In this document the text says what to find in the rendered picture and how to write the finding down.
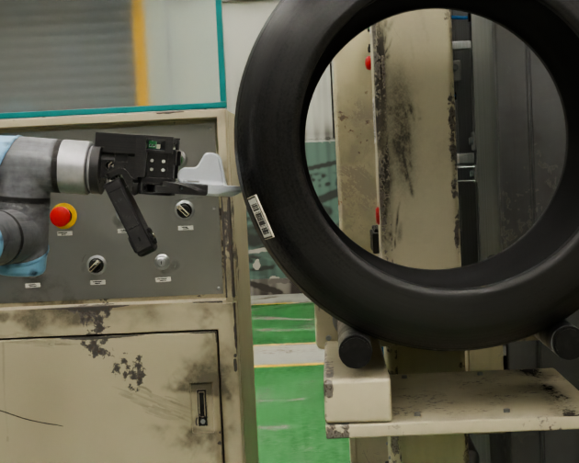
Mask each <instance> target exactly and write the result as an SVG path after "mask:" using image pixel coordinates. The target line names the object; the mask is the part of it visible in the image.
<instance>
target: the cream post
mask: <svg viewBox="0 0 579 463"><path fill-rule="evenodd" d="M370 28H371V32H370V33H369V38H370V58H371V80H372V99H373V97H374V106H375V126H376V142H375V163H376V185H377V206H378V207H379V210H380V225H378V227H379V247H380V258H382V259H384V260H387V261H389V262H392V263H395V264H397V265H404V266H408V267H413V268H420V269H450V268H456V267H461V255H460V210H459V187H458V165H457V142H456V119H455V96H454V73H453V50H452V26H451V9H422V10H415V11H410V12H406V13H402V14H399V15H396V16H393V17H389V18H386V19H384V20H382V21H381V22H378V23H376V24H375V25H373V26H371V27H370ZM383 352H384V359H385V363H386V366H387V369H388V373H389V375H394V374H417V373H439V372H462V371H466V369H465V351H431V350H424V349H417V348H412V347H407V346H383ZM386 445H387V446H388V457H389V463H470V461H469V438H468V434H451V435H404V436H388V442H386Z"/></svg>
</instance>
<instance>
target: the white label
mask: <svg viewBox="0 0 579 463"><path fill-rule="evenodd" d="M247 200H248V203H249V205H250V207H251V210H252V211H253V213H254V216H255V219H256V222H257V224H258V226H259V228H260V231H261V232H262V234H263V237H264V239H265V240H267V239H270V238H273V237H275V236H274V233H273V232H272V230H271V227H270V225H269V223H268V220H267V217H266V214H265V212H264V211H263V208H262V206H261V204H260V201H259V199H258V197H257V195H253V196H251V197H250V198H248V199H247Z"/></svg>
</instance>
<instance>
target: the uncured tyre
mask: <svg viewBox="0 0 579 463"><path fill-rule="evenodd" d="M422 9H451V10H458V11H463V12H467V13H471V14H474V15H477V16H480V17H484V18H487V19H489V20H491V21H493V22H494V23H496V24H498V25H500V26H502V27H503V28H506V29H507V30H509V31H510V32H512V33H513V34H514V35H516V36H517V37H518V38H519V39H521V40H522V41H523V42H524V43H525V44H526V45H527V46H528V47H529V48H530V49H531V50H532V51H533V52H534V53H535V54H536V55H537V57H538V58H539V59H540V61H541V62H542V64H543V65H544V66H545V68H546V70H547V71H548V73H549V75H550V76H551V79H552V81H553V82H554V84H555V87H556V89H557V92H558V94H559V97H560V100H561V103H562V109H563V114H564V119H565V128H566V149H565V157H564V163H563V168H562V173H561V177H560V180H559V183H558V185H557V187H556V189H555V192H554V194H553V196H552V198H551V201H550V202H549V204H548V206H547V208H545V210H544V211H543V213H542V214H541V215H540V217H539V218H538V220H537V221H536V222H535V223H534V224H533V226H532V227H531V228H530V229H529V230H528V231H527V232H526V233H525V234H524V235H523V236H522V237H520V238H519V239H518V240H517V241H516V242H514V243H513V244H511V245H510V246H508V247H507V248H505V249H504V250H503V251H502V252H500V253H498V254H495V255H493V256H491V257H489V258H487V259H484V260H482V261H480V262H478V263H475V264H471V265H466V266H461V267H456V268H450V269H420V268H413V267H408V266H404V265H397V264H395V263H392V262H389V261H387V260H384V259H382V258H380V257H378V256H376V255H375V254H372V253H370V252H368V251H367V250H365V249H364V248H362V247H361V246H359V245H358V244H356V243H355V242H353V241H352V240H351V239H350V238H349V237H348V236H346V235H345V234H344V233H343V232H342V231H341V230H340V229H339V227H338V226H337V225H336V224H335V223H334V221H333V220H332V219H331V218H330V216H329V215H328V213H327V212H326V210H325V209H324V207H323V205H322V203H321V201H320V199H319V198H318V196H317V194H316V192H315V190H314V187H313V184H312V180H311V177H310V174H309V170H308V165H307V160H306V153H305V128H306V120H307V115H308V110H309V106H310V104H311V101H312V96H313V93H314V91H315V88H316V86H317V85H318V83H319V81H320V79H321V77H322V75H323V73H324V71H325V69H326V68H327V66H328V65H329V64H330V62H331V61H332V60H333V58H334V57H335V56H336V54H337V53H338V52H340V51H341V50H342V49H343V48H344V47H345V46H346V45H347V44H348V42H349V41H351V40H352V39H353V38H355V37H356V36H357V35H358V34H360V33H361V32H362V31H364V30H365V29H367V28H369V27H371V26H373V25H375V24H376V23H378V22H381V21H382V20H384V19H386V18H389V17H393V16H396V15H399V14H402V13H406V12H410V11H415V10H422ZM234 155H235V163H236V170H237V174H238V180H239V184H240V188H241V191H242V195H243V198H244V203H245V205H246V208H247V211H248V214H249V216H250V219H251V221H252V222H253V224H254V227H255V230H256V232H257V234H258V236H259V238H260V239H261V241H262V243H263V245H264V246H265V247H266V249H267V251H268V252H269V254H270V256H271V257H272V258H273V260H274V261H275V263H276V264H277V265H278V267H279V268H280V270H281V271H282V272H283V273H284V274H285V276H286V277H287V278H288V279H289V280H290V281H291V282H292V284H293V285H294V286H295V287H296V288H297V289H298V290H299V291H300V292H301V293H303V294H304V295H305V296H306V297H307V298H308V299H309V300H311V301H312V302H313V303H314V304H316V305H317V306H318V307H319V308H321V309H322V310H324V311H325V312H327V313H328V314H330V315H331V316H333V317H334V318H336V319H337V320H339V321H340V322H342V323H344V324H346V325H348V326H350V327H352V328H354V329H356V330H358V331H360V332H362V333H365V334H367V335H369V336H372V337H375V338H377V339H380V340H382V341H385V342H389V343H392V344H398V345H402V346H407V347H412V348H417V349H424V350H428V349H429V348H432V349H448V350H456V349H459V350H458V351H468V350H477V349H484V348H489V347H494V346H498V345H502V344H509V343H512V342H515V341H518V340H521V339H524V338H526V337H529V336H531V335H533V334H536V333H539V332H541V331H544V330H546V329H548V328H550V327H551V326H553V325H554V324H556V323H558V322H561V321H562V320H564V319H566V318H567V317H569V316H570V315H572V314H573V313H575V312H576V311H578V310H579V0H280V1H279V3H278V4H277V6H276V7H275V8H274V10H273V11H272V13H271V14H270V16H269V17H268V19H267V21H266V23H265V24H264V26H263V27H262V29H261V30H260V32H259V34H258V36H257V38H256V40H255V43H254V46H253V48H252V49H251V52H250V54H249V56H248V59H247V62H246V65H245V67H244V72H243V75H242V79H241V83H240V86H239V91H238V96H237V101H236V108H235V116H234ZM253 195H257V197H258V199H259V201H260V204H261V206H262V208H263V211H264V212H265V214H266V217H267V220H268V223H269V225H270V227H271V230H272V232H273V233H274V236H275V237H273V238H270V239H267V240H265V239H264V237H263V234H262V232H261V231H260V228H259V226H258V224H257V222H256V219H255V216H254V213H253V211H252V210H251V207H250V205H249V203H248V200H247V199H248V198H250V197H251V196H253Z"/></svg>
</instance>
